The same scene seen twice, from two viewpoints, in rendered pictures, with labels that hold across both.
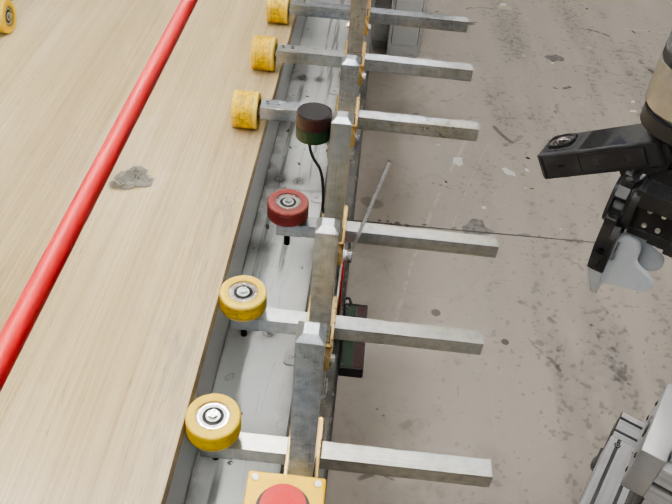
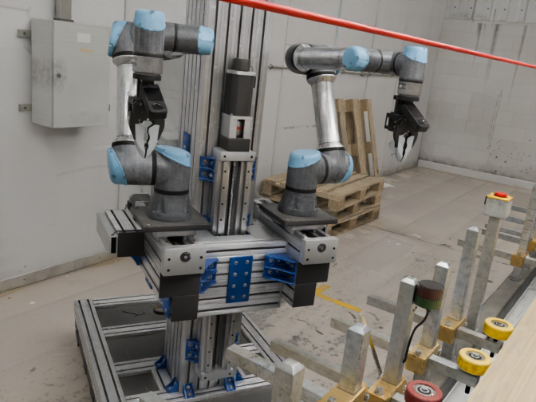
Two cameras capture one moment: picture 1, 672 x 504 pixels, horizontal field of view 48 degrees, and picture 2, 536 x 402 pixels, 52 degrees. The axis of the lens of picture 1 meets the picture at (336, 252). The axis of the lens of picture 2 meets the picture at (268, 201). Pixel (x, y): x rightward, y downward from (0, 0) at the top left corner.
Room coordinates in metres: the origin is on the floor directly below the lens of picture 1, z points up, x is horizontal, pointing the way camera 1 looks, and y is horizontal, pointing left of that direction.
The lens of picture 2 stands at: (2.25, 0.37, 1.60)
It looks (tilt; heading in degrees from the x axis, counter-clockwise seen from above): 15 degrees down; 213
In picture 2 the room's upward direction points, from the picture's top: 6 degrees clockwise
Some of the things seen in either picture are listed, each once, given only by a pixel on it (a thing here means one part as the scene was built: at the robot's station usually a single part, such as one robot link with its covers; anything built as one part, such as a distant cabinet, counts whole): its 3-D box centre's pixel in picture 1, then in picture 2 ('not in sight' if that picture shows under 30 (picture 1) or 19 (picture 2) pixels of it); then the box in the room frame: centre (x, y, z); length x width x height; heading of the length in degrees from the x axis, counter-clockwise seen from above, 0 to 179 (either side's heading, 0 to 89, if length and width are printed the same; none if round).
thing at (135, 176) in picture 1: (130, 174); not in sight; (1.15, 0.41, 0.91); 0.09 x 0.07 x 0.02; 116
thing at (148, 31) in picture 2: not in sight; (148, 33); (1.27, -0.69, 1.62); 0.09 x 0.08 x 0.11; 53
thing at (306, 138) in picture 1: (313, 129); (427, 299); (1.08, 0.06, 1.10); 0.06 x 0.06 x 0.02
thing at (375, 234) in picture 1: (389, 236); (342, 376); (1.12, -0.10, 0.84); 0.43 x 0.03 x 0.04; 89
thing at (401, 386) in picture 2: (330, 235); (387, 392); (1.11, 0.01, 0.85); 0.13 x 0.06 x 0.05; 179
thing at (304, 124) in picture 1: (314, 117); (430, 289); (1.08, 0.06, 1.13); 0.06 x 0.06 x 0.02
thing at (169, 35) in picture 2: not in sight; (151, 34); (1.20, -0.76, 1.61); 0.11 x 0.11 x 0.08; 53
